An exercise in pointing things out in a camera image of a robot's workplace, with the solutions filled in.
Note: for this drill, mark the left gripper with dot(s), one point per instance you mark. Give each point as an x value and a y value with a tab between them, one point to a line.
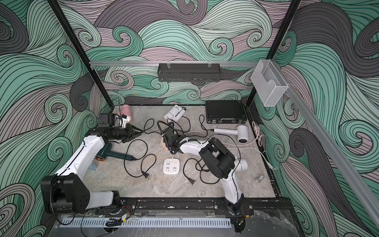
130	133

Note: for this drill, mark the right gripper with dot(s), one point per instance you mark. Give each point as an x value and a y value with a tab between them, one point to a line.
167	145

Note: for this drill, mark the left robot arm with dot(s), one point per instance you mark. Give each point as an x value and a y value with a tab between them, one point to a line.
65	192

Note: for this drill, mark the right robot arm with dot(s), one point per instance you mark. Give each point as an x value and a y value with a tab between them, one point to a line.
219	160

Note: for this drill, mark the pink hair dryer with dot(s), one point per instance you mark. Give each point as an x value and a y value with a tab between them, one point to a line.
126	111

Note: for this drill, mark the white square power strip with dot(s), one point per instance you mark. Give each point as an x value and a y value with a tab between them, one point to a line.
171	166

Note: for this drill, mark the white folded hair dryer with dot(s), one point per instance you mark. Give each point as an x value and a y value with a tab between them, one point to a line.
175	113

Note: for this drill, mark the dark green hair dryer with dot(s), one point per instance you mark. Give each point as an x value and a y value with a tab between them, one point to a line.
106	152

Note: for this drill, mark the black case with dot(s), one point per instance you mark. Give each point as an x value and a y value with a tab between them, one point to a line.
225	112

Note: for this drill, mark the small clear bottle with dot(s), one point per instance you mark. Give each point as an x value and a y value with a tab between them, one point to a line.
93	167

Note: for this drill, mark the white hair dryer right back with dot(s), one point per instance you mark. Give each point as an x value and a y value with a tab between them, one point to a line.
241	132

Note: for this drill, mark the small metal knob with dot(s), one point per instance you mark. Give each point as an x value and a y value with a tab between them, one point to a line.
259	178

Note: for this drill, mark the black wall shelf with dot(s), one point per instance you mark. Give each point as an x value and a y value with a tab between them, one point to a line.
189	72

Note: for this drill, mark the white slotted cable duct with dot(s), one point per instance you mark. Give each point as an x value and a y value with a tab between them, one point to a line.
151	222

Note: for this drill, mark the clear mesh wall holder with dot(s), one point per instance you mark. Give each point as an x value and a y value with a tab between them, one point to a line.
269	82

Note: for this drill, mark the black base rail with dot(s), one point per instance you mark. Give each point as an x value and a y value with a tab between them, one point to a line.
209	206

